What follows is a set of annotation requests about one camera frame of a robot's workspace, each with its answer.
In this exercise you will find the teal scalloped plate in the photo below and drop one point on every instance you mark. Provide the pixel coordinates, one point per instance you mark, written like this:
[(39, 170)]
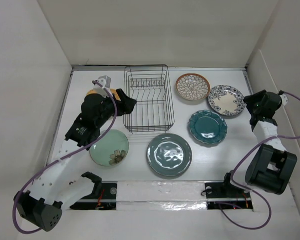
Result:
[(207, 127)]

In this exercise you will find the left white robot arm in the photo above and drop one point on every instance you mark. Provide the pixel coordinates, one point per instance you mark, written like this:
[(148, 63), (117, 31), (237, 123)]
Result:
[(39, 204)]

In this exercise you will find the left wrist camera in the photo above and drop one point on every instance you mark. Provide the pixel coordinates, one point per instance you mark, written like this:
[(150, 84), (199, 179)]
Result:
[(105, 81)]

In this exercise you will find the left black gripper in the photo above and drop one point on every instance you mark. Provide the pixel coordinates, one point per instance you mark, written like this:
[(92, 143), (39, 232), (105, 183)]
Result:
[(125, 105)]

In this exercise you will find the light green flower plate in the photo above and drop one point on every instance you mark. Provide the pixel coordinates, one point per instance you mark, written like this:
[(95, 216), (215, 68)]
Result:
[(111, 149)]

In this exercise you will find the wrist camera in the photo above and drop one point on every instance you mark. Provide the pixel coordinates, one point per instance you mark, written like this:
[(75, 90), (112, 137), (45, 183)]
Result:
[(283, 97), (105, 81)]

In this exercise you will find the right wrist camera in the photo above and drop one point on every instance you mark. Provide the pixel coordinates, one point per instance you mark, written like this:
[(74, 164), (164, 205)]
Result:
[(283, 97)]

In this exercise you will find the wire dish rack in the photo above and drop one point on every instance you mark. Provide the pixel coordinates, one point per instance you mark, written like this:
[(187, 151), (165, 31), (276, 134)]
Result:
[(150, 86)]

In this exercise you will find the grey-blue round plate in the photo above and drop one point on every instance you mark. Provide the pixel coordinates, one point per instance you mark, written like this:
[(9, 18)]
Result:
[(169, 155)]

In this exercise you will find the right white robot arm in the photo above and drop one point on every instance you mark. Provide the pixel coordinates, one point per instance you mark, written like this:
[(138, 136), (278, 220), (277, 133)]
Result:
[(272, 165)]

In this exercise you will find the blue floral white plate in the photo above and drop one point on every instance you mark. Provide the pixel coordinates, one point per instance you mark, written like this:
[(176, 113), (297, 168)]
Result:
[(226, 100)]

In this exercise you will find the orange woven plate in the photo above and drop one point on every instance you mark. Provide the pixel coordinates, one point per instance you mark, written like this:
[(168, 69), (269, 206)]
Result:
[(103, 93)]

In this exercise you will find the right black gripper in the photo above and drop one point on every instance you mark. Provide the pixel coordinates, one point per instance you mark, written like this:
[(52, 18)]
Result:
[(250, 100)]

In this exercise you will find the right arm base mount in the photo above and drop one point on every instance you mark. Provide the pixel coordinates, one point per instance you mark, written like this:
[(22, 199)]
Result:
[(221, 196)]

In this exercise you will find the orange rimmed petal plate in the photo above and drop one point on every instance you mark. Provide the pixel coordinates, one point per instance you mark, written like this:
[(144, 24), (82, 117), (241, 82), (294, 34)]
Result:
[(192, 86)]

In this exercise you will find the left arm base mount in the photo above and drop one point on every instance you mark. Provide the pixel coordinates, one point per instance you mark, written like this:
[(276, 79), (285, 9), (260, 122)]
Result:
[(102, 198)]

